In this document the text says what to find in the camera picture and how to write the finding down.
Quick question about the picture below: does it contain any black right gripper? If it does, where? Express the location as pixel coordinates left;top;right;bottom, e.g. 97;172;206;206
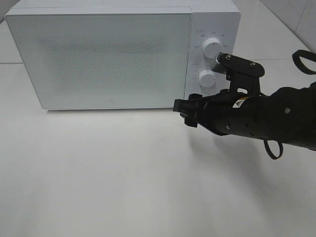
173;71;262;136

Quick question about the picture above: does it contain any white microwave door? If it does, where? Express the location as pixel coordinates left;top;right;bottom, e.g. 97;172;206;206
7;14;191;110

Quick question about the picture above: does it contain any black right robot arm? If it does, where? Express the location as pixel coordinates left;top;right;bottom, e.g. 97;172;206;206
173;73;316;150

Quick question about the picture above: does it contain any white microwave oven body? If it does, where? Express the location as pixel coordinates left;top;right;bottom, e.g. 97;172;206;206
5;0;241;99

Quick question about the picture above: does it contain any round white door button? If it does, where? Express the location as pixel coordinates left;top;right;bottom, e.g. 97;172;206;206
198;92;210;97

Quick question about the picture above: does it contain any white round knob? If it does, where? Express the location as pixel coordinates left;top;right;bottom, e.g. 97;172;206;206
198;70;217;88
202;37;222;59

